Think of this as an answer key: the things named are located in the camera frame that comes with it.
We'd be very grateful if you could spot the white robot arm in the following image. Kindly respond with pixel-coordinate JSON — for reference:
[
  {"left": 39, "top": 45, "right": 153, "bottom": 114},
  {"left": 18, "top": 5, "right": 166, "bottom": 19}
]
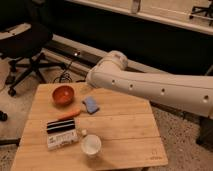
[{"left": 86, "top": 51, "right": 213, "bottom": 119}]

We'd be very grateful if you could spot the orange ceramic bowl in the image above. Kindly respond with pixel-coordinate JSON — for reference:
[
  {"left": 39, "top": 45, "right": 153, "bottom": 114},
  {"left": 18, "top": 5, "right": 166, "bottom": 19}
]
[{"left": 52, "top": 85, "right": 74, "bottom": 106}]

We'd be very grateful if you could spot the blue sponge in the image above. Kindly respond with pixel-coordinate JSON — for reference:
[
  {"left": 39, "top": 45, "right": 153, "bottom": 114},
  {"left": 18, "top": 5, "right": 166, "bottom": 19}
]
[{"left": 82, "top": 96, "right": 99, "bottom": 114}]

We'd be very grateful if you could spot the wooden folding table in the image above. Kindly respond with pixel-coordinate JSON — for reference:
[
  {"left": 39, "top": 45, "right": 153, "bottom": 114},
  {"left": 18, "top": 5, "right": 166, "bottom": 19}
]
[{"left": 11, "top": 83, "right": 168, "bottom": 171}]

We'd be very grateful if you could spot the orange carrot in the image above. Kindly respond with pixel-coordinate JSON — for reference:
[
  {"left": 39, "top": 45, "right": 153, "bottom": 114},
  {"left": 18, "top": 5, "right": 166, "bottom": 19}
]
[{"left": 57, "top": 109, "right": 81, "bottom": 121}]

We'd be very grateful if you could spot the black and white box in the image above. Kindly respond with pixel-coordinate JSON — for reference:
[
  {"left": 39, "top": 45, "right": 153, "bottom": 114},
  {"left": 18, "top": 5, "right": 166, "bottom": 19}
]
[{"left": 46, "top": 119, "right": 78, "bottom": 150}]

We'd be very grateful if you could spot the black office chair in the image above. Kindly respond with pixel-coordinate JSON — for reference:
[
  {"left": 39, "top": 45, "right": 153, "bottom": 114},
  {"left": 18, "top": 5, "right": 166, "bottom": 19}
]
[{"left": 0, "top": 0, "right": 66, "bottom": 96}]

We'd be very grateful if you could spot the office chair base background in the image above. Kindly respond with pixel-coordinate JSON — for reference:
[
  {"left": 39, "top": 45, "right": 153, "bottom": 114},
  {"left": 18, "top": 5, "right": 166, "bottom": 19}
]
[{"left": 189, "top": 0, "right": 213, "bottom": 26}]

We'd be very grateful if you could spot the black cable on floor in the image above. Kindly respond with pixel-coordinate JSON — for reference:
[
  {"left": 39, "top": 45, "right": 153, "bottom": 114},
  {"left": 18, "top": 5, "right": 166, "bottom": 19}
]
[{"left": 52, "top": 58, "right": 86, "bottom": 84}]

